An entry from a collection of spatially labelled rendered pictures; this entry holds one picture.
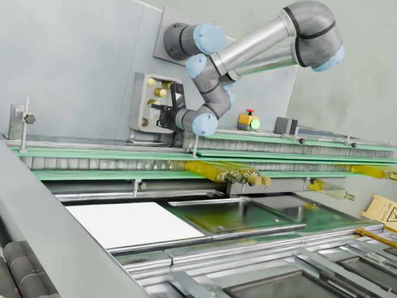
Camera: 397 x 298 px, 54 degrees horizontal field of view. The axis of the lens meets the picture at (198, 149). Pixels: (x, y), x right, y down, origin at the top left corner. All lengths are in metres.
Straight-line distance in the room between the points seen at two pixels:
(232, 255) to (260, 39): 0.66
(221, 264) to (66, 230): 0.91
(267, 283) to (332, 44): 0.75
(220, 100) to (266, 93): 0.78
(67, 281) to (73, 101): 1.32
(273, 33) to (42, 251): 1.12
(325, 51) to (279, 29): 0.17
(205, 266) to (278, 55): 0.75
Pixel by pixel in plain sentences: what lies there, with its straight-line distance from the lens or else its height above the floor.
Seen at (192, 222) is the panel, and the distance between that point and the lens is 1.31.
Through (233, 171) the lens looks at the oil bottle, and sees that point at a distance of 1.52.
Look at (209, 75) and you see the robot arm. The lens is 1.25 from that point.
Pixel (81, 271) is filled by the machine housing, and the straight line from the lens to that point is 0.21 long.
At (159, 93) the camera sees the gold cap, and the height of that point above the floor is 0.81.
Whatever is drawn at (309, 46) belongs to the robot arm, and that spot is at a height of 1.33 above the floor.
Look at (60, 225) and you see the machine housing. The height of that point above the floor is 1.93.
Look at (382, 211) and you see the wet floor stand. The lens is 4.81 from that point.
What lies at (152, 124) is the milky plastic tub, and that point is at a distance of 1.63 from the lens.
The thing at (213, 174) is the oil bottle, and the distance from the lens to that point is 1.50.
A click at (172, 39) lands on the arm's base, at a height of 0.82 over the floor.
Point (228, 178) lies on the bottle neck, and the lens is 1.46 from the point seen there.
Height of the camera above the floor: 2.16
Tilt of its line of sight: 51 degrees down
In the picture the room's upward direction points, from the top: 111 degrees clockwise
